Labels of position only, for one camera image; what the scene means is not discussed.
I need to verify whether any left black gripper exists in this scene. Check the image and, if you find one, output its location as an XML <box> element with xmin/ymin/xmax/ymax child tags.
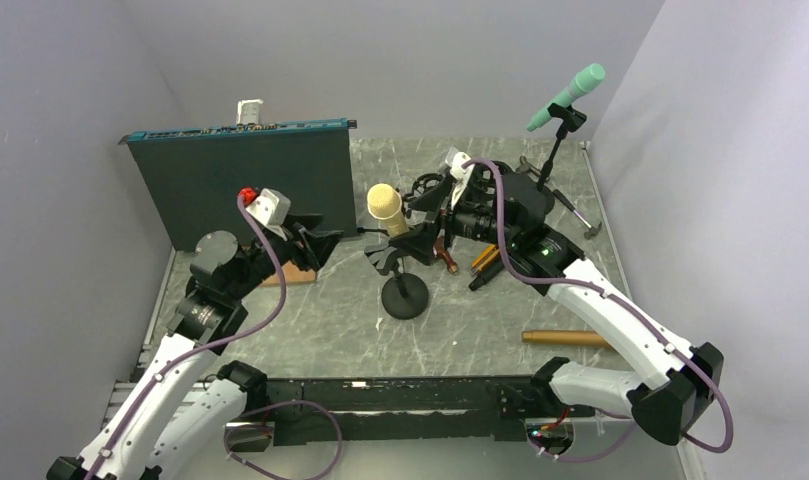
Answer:
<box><xmin>228</xmin><ymin>210</ymin><xmax>345</xmax><ymax>301</ymax></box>

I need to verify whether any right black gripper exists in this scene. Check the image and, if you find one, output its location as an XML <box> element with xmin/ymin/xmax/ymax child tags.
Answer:
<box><xmin>389</xmin><ymin>177</ymin><xmax>519</xmax><ymax>264</ymax></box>

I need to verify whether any black condenser microphone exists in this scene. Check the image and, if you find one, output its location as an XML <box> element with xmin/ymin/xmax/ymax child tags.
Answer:
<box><xmin>468</xmin><ymin>259</ymin><xmax>505</xmax><ymax>291</ymax></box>

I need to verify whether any cream yellow microphone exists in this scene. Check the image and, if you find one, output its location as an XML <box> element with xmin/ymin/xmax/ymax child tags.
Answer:
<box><xmin>367</xmin><ymin>183</ymin><xmax>409</xmax><ymax>237</ymax></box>

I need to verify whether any black round-base clip stand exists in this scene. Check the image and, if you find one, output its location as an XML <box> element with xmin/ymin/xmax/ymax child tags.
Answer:
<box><xmin>526</xmin><ymin>102</ymin><xmax>588</xmax><ymax>191</ymax></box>

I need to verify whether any gold microphone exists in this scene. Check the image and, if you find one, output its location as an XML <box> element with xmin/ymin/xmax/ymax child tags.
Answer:
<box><xmin>521</xmin><ymin>330</ymin><xmax>614</xmax><ymax>350</ymax></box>

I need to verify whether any mint green microphone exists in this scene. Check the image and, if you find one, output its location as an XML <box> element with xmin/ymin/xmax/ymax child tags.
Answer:
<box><xmin>526</xmin><ymin>63</ymin><xmax>606</xmax><ymax>132</ymax></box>

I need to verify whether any black tripod shock mount stand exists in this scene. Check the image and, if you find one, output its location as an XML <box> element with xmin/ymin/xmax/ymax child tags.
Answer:
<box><xmin>357</xmin><ymin>173</ymin><xmax>440</xmax><ymax>237</ymax></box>

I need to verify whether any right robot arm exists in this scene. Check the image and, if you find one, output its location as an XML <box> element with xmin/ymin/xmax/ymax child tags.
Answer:
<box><xmin>393</xmin><ymin>168</ymin><xmax>734</xmax><ymax>453</ymax></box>

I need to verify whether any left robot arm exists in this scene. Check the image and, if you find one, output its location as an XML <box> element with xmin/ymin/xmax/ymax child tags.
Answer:
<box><xmin>46</xmin><ymin>214</ymin><xmax>343</xmax><ymax>479</ymax></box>

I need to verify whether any brown wooden board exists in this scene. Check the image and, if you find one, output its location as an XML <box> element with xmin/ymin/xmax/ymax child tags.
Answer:
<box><xmin>244</xmin><ymin>246</ymin><xmax>318</xmax><ymax>288</ymax></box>

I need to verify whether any orange utility knife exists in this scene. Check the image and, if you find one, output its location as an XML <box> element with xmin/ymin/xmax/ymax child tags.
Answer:
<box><xmin>470</xmin><ymin>244</ymin><xmax>498</xmax><ymax>274</ymax></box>

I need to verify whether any grey metal clamp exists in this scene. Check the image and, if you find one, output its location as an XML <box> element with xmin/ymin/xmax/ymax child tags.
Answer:
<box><xmin>515</xmin><ymin>155</ymin><xmax>540</xmax><ymax>176</ymax></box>

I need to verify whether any small grey hammer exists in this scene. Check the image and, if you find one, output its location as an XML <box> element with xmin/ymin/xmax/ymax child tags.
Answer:
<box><xmin>552</xmin><ymin>188</ymin><xmax>603</xmax><ymax>239</ymax></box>

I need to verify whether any dark rack unit blue edge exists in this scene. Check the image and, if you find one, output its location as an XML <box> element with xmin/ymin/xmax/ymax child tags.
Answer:
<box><xmin>120</xmin><ymin>118</ymin><xmax>357</xmax><ymax>252</ymax></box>

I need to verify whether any white block behind rack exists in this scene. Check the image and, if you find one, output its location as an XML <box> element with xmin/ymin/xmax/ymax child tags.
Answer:
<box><xmin>236</xmin><ymin>98</ymin><xmax>264</xmax><ymax>125</ymax></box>

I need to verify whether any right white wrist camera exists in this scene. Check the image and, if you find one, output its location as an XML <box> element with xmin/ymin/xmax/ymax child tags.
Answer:
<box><xmin>444</xmin><ymin>147</ymin><xmax>473</xmax><ymax>211</ymax></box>

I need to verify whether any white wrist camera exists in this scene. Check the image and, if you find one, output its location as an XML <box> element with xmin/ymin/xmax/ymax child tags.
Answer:
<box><xmin>237</xmin><ymin>187</ymin><xmax>292</xmax><ymax>240</ymax></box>
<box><xmin>444</xmin><ymin>147</ymin><xmax>473</xmax><ymax>211</ymax></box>

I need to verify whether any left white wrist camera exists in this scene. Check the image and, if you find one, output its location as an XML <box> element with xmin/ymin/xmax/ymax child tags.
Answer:
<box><xmin>237</xmin><ymin>187</ymin><xmax>292</xmax><ymax>240</ymax></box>

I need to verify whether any black round-base shock mount stand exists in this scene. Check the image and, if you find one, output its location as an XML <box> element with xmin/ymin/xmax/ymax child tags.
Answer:
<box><xmin>468</xmin><ymin>161</ymin><xmax>514</xmax><ymax>202</ymax></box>

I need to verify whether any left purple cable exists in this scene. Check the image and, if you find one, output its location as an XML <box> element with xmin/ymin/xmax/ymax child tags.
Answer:
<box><xmin>82</xmin><ymin>198</ymin><xmax>288</xmax><ymax>480</ymax></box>

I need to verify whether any purple cable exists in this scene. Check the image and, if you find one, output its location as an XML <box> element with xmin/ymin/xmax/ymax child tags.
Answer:
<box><xmin>82</xmin><ymin>198</ymin><xmax>288</xmax><ymax>480</ymax></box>
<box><xmin>463</xmin><ymin>157</ymin><xmax>735</xmax><ymax>465</ymax></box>

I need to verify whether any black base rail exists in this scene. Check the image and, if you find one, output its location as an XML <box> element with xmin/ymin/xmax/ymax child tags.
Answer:
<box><xmin>226</xmin><ymin>375</ymin><xmax>572</xmax><ymax>453</ymax></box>

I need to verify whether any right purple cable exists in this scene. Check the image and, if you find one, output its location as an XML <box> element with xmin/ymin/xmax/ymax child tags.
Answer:
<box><xmin>463</xmin><ymin>157</ymin><xmax>735</xmax><ymax>465</ymax></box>

